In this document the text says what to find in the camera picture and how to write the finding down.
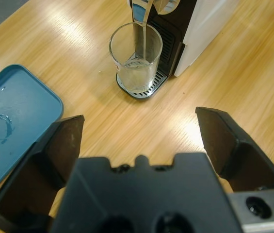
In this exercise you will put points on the white capsule coffee machine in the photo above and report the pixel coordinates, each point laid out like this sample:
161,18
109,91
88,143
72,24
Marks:
199,36

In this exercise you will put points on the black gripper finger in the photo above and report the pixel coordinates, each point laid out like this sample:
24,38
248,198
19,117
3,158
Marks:
233,155
39,170

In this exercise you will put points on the teal plastic tray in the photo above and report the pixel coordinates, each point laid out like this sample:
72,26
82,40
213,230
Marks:
18,109

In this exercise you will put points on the clear drinking glass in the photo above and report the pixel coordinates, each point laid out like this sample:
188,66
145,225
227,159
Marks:
136,72

